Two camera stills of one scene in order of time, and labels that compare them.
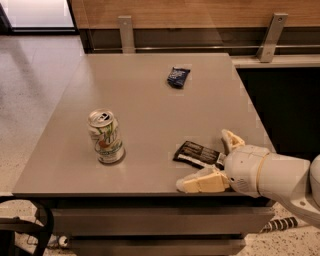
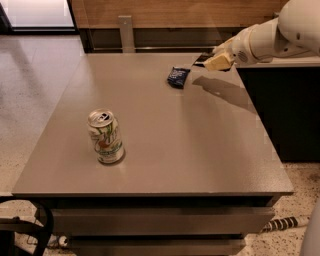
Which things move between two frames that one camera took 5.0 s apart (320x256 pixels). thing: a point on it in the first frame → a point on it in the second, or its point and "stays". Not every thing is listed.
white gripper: (242, 168) → (240, 50)
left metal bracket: (126, 34) stays
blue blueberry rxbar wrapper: (178, 77) stays
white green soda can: (104, 128) stays
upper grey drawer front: (107, 221) stays
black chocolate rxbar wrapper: (199, 156) → (200, 61)
